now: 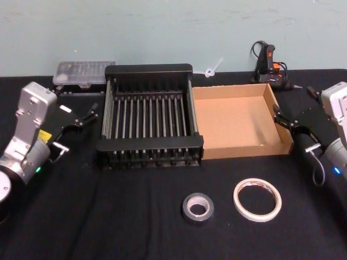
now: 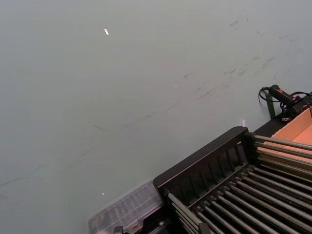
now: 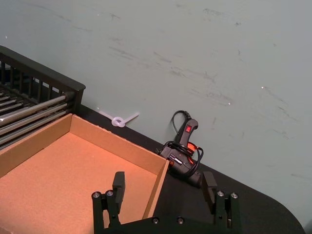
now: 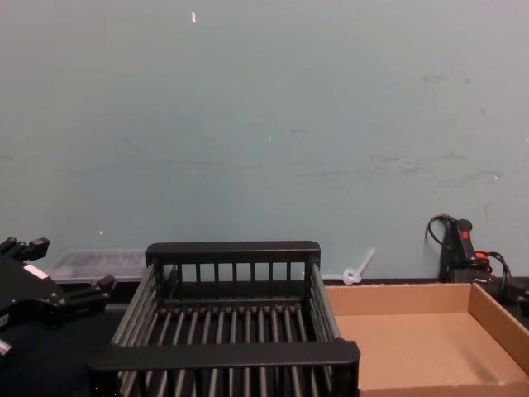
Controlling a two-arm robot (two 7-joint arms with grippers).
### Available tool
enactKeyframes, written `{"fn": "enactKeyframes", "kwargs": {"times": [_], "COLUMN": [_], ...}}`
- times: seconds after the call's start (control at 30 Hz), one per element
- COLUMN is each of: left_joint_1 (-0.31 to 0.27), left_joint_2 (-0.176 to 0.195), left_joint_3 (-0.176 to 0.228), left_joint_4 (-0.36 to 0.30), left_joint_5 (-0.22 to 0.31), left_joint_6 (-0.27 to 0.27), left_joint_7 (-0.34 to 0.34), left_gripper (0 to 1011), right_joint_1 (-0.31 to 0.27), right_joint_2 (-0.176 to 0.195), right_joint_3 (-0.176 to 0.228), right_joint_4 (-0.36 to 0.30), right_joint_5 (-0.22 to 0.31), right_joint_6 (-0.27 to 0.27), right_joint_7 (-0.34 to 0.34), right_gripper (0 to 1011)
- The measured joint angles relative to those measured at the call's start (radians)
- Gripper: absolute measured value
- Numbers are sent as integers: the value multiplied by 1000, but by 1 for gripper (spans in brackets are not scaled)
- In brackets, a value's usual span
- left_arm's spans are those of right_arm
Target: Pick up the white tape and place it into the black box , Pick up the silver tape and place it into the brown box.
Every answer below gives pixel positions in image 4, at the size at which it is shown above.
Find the black rack with steel bars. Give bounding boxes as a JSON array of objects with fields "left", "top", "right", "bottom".
[{"left": 85, "top": 241, "right": 362, "bottom": 397}]

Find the shallow brown cardboard tray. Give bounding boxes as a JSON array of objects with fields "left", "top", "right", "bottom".
[{"left": 325, "top": 282, "right": 529, "bottom": 392}]

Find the clear plastic case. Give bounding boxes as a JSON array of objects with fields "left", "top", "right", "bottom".
[{"left": 48, "top": 249, "right": 150, "bottom": 285}]

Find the black corded tool red switch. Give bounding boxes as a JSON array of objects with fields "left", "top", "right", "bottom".
[{"left": 425, "top": 213, "right": 529, "bottom": 307}]

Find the black table cloth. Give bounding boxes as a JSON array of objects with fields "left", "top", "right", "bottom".
[{"left": 0, "top": 277, "right": 529, "bottom": 397}]

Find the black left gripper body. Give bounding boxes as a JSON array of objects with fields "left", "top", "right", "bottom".
[{"left": 0, "top": 255, "right": 68, "bottom": 332}]

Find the white three-armed plastic piece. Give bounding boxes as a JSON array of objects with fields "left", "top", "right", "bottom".
[{"left": 321, "top": 246, "right": 378, "bottom": 287}]

